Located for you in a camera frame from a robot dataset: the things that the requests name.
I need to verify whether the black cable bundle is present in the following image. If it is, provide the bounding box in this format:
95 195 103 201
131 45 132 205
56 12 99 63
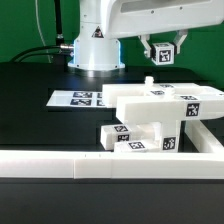
9 43 75 64

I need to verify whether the black vertical pole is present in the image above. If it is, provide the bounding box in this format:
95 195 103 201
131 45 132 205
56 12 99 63
54 0 64 45

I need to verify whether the white U-shaped fence frame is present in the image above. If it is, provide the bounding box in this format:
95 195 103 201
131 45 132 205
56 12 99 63
0 121 224 179

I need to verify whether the thin white cable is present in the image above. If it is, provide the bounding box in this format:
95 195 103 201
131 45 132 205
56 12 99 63
34 0 54 64

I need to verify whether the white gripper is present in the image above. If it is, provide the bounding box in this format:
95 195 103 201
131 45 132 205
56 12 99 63
100 0 224 58

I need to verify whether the white chair back frame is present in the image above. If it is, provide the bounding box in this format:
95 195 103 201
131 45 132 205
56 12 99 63
102 76 224 124

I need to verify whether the white tagged cube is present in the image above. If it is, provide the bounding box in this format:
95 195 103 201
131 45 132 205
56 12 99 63
152 42 175 65

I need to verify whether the white chair seat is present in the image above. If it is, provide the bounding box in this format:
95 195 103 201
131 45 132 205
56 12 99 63
136 121 181 153

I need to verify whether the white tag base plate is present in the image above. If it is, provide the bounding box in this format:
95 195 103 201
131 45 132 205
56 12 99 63
47 90 104 108

